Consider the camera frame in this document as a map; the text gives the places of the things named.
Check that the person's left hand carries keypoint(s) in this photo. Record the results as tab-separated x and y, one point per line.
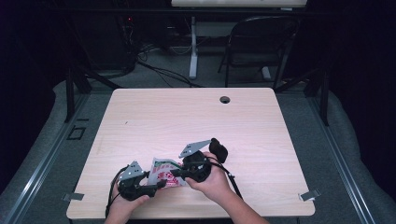
120	207

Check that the black folding chair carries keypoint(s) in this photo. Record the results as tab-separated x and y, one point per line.
258	37

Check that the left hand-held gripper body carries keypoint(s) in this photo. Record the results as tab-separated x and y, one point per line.
132	183

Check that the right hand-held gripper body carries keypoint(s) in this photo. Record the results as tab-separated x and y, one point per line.
196	168

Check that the aluminium floor rail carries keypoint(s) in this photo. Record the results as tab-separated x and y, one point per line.
339	161
40	168

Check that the white desk with leg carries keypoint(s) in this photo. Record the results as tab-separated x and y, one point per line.
193	46

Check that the grey tape strip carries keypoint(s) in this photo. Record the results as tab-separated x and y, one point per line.
309	195
73	196

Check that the person's right hand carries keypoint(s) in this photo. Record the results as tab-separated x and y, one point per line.
214	186

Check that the pink printed plastic bag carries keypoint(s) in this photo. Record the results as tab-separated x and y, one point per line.
160	174

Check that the black metal stand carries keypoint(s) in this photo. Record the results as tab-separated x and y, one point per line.
324	99
70	93

